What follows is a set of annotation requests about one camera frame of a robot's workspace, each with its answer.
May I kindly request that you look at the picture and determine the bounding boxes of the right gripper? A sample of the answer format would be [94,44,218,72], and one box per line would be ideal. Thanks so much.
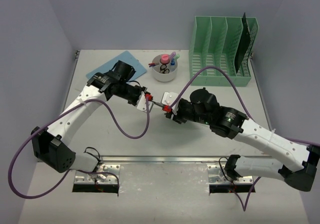
[166,99,212,126]

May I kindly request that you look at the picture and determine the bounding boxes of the blue clipboard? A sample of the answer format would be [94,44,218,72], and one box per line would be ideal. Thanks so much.
[85,50,147,80]

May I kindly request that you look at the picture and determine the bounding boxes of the black handled scissors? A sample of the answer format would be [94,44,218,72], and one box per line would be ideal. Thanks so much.
[159,64,170,74]

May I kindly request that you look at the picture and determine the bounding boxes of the pink glue bottle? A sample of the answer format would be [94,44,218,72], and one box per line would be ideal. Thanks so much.
[160,54,170,65]

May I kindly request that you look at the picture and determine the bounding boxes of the small clear spray bottle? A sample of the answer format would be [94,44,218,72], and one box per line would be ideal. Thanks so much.
[170,58,175,71]

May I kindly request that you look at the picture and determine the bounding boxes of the black clipboard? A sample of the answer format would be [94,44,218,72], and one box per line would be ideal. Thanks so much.
[234,13,251,73]

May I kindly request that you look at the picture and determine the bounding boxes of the green clipboard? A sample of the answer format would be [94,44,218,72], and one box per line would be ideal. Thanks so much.
[152,100,165,108]

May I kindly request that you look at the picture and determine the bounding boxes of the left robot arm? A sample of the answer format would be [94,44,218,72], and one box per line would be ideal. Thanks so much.
[31,61,151,181]

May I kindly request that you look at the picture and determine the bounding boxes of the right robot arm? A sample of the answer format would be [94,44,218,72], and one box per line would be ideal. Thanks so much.
[161,88,320,192]

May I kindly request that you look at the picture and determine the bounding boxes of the white round desk organizer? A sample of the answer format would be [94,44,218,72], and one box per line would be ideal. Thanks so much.
[151,54,178,82]

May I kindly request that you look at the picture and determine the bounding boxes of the green file rack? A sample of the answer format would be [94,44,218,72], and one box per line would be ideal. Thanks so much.
[188,16,259,87]

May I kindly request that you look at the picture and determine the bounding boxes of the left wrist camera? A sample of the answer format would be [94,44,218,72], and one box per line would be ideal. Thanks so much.
[135,92,154,113]

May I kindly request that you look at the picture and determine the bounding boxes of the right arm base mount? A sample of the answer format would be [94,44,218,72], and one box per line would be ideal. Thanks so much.
[207,162,254,194]

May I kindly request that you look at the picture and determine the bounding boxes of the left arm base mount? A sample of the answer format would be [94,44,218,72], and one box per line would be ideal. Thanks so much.
[72,161,121,195]

